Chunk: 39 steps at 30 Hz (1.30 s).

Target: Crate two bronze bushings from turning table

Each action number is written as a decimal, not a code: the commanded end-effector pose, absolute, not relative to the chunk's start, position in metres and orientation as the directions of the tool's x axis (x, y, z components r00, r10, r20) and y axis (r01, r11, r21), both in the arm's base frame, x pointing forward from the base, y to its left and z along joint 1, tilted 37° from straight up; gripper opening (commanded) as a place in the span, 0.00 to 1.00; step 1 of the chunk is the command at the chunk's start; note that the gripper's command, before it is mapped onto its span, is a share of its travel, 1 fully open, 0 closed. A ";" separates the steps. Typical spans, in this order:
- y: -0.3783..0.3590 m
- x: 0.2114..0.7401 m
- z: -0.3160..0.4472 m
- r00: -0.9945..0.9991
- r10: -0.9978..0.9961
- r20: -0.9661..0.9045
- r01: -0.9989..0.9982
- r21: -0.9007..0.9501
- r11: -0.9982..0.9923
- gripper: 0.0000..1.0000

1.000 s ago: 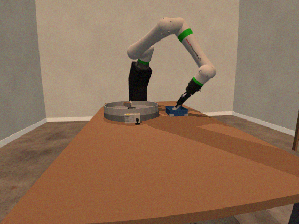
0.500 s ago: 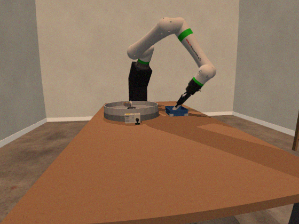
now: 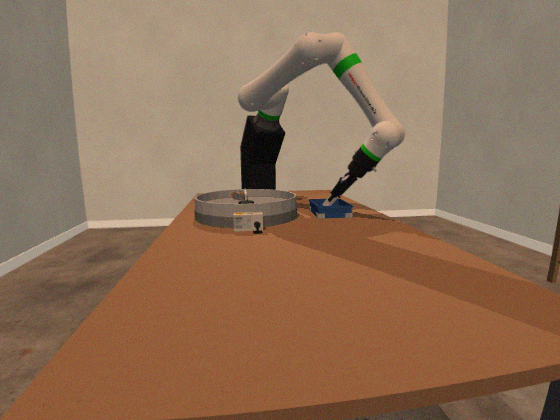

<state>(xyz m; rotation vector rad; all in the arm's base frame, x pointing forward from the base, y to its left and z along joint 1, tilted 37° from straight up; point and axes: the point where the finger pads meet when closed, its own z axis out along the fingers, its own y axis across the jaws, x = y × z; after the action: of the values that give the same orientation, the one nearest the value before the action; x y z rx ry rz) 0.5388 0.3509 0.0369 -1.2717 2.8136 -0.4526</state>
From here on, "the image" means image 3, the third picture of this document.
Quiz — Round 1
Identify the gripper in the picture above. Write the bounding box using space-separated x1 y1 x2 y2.
322 160 367 206

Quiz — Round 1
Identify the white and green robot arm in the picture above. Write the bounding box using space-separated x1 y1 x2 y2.
238 32 405 172

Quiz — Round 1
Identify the blue crate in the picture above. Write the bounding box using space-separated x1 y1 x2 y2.
309 198 353 219

